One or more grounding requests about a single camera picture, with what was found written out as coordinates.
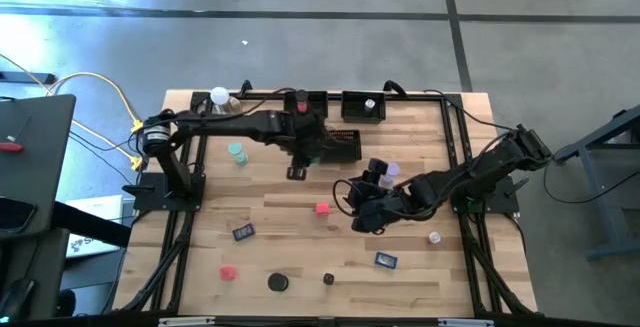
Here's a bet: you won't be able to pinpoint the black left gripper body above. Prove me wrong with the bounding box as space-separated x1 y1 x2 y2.
285 111 329 168

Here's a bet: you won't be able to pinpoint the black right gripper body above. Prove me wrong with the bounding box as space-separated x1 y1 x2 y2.
347 179 406 221

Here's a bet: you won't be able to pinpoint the blue sand timer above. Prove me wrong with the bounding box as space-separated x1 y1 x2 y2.
379 161 401 189

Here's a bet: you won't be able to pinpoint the small blue digital clock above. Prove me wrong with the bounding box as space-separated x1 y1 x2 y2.
231 222 257 243
374 251 399 270

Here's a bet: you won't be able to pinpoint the black slotted plastic basket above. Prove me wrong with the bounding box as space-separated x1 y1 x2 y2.
340 90 388 124
319 128 363 164
283 90 330 121

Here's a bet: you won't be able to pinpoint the white bulb lamp brass base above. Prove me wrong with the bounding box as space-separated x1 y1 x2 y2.
208 85 244 116

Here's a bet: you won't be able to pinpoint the black round device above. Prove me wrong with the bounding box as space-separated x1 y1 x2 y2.
266 272 290 293

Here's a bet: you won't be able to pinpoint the white printed box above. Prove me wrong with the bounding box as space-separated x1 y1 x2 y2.
64 194 126 260

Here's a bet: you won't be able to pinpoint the black crossbar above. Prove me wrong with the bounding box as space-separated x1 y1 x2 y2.
49 199 133 249

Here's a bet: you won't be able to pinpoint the dark grey desk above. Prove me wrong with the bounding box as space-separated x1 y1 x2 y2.
0 93 77 241

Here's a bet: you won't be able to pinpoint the dark smartphone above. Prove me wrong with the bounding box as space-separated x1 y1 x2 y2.
0 196 38 234

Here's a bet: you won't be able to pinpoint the black floor bar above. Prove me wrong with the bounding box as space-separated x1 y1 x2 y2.
0 70 57 86

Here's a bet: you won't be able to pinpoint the black computer mouse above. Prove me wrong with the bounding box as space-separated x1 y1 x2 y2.
0 278 37 322

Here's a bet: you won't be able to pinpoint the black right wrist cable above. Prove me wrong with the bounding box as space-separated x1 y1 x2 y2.
332 179 362 218

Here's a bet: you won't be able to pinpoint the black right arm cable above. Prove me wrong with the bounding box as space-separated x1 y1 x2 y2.
422 88 517 133

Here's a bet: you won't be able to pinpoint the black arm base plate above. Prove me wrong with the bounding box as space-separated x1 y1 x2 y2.
133 171 207 213
449 174 521 216

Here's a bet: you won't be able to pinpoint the silver bracket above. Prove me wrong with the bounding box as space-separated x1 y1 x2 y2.
437 317 496 327
157 316 217 327

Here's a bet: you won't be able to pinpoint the yellow extension cable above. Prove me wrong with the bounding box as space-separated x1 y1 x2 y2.
0 51 147 172
47 70 147 134

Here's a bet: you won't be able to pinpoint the black floor cable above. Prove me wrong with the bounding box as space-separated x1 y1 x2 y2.
542 154 640 206

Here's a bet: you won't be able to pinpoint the grey metal table frame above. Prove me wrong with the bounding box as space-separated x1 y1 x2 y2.
551 104 640 262

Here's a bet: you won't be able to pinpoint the red handled screwdriver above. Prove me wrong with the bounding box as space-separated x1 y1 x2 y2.
0 116 32 155

